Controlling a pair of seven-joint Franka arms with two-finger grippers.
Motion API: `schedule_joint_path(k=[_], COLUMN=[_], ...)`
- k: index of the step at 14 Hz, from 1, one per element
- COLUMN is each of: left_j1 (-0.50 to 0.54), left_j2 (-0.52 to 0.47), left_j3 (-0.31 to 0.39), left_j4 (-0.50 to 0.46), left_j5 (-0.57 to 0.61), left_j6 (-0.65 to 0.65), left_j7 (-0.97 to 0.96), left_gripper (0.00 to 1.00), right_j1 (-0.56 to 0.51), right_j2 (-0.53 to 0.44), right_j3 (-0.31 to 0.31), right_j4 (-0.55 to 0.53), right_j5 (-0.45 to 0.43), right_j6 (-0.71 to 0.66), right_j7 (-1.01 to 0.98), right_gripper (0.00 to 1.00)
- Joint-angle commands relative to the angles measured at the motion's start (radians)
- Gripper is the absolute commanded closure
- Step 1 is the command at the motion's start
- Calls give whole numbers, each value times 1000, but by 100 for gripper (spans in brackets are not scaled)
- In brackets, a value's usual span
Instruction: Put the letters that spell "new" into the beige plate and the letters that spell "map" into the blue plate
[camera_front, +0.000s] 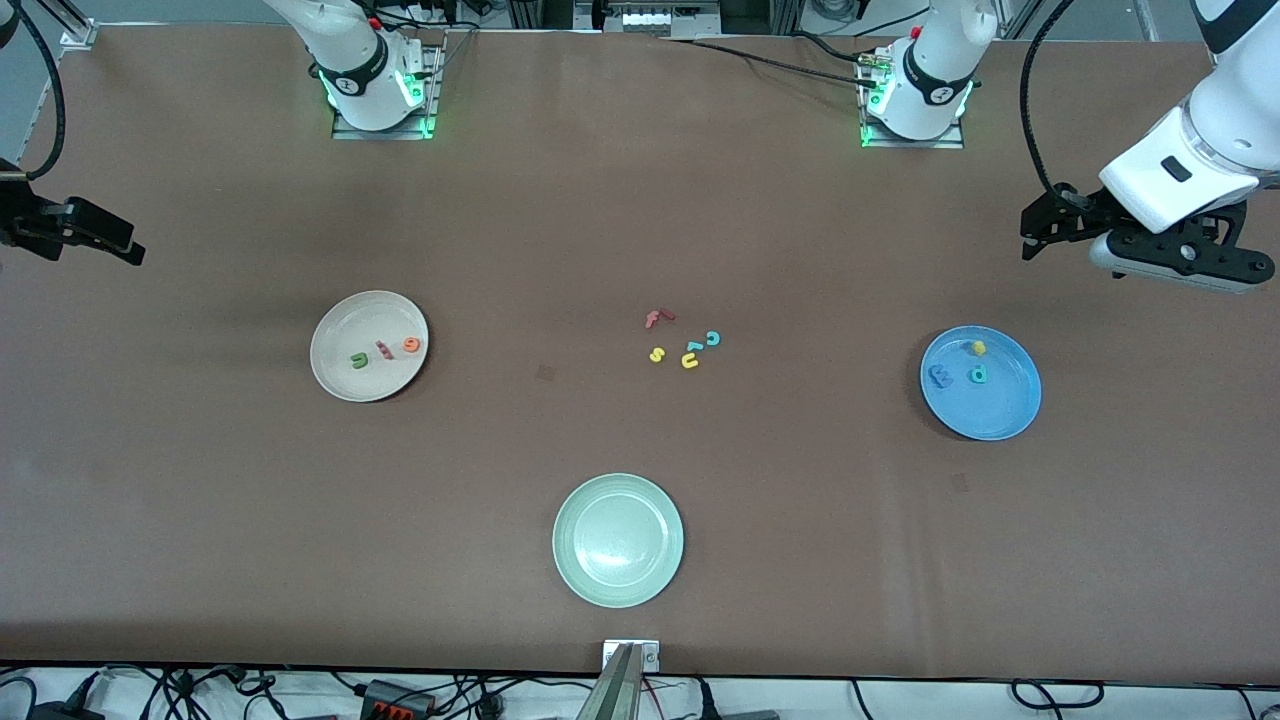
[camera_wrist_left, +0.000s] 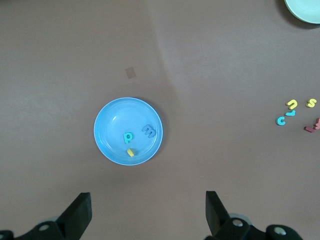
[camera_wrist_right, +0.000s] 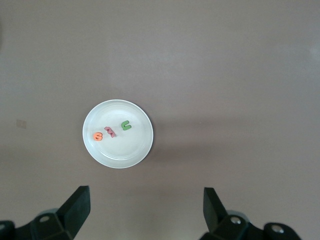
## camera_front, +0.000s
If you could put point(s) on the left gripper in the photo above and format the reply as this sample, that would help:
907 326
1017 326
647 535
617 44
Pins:
1078 214

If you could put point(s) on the teal foam letter p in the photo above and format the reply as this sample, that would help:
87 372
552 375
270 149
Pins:
978 374

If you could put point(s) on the blue foam letter m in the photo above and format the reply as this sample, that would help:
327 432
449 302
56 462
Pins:
940 376

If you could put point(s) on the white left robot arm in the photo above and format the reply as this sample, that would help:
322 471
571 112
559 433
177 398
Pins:
930 60

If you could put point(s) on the blue plate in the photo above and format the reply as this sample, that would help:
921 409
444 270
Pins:
981 400

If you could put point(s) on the beige brown plate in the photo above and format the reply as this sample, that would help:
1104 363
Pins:
369 375

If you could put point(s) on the red foam letter f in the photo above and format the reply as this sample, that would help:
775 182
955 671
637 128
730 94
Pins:
655 319

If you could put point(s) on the metal rack with connectors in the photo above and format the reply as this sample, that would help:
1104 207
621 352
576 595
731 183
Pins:
650 18

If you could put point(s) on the pale green plate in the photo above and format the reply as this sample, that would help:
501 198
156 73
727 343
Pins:
618 540

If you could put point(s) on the black red power strip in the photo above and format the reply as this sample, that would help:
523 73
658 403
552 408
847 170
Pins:
395 700

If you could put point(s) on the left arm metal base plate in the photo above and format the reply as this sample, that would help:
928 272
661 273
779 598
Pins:
950 144

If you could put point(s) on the aluminium frame profile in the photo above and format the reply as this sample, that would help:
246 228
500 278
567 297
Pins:
75 30

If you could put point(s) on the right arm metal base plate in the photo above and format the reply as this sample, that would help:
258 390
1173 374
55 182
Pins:
385 134

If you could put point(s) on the small metal bracket plate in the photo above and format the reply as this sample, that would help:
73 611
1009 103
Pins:
650 657

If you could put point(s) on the grey metal post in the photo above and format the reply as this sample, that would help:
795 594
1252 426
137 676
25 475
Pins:
615 695

